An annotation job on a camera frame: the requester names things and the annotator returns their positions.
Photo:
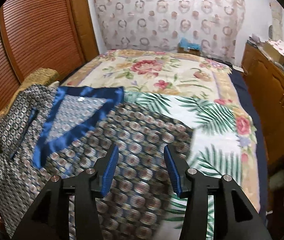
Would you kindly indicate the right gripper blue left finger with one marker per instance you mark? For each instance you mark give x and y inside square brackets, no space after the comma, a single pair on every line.
[104,167]

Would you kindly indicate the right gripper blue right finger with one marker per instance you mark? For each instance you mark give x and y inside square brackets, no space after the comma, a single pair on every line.
[179,172]

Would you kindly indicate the navy patterned satin garment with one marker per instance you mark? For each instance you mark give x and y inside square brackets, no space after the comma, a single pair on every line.
[63,131]

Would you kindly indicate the palm leaf white blanket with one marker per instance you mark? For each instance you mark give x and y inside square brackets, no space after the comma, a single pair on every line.
[215,147]

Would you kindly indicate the floral bed blanket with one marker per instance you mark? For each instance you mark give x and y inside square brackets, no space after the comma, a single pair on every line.
[180,75]

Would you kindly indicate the navy bed sheet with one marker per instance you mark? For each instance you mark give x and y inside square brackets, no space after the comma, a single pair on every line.
[246,102]

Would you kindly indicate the yellow patterned pillow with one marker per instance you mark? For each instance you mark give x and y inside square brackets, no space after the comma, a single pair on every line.
[42,76]

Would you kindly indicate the long wooden sideboard cabinet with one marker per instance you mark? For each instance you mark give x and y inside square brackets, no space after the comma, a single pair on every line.
[265,82]

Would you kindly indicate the blue cloth on box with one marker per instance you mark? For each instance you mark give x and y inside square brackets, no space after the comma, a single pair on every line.
[186,45]

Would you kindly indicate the cardboard box with floral cloth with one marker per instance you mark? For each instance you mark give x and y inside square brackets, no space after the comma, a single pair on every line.
[275,50]

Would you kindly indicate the brown louvered wardrobe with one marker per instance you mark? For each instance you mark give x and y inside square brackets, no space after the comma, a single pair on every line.
[55,34]

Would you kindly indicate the circle patterned lace curtain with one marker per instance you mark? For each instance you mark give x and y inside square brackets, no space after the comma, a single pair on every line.
[159,25]

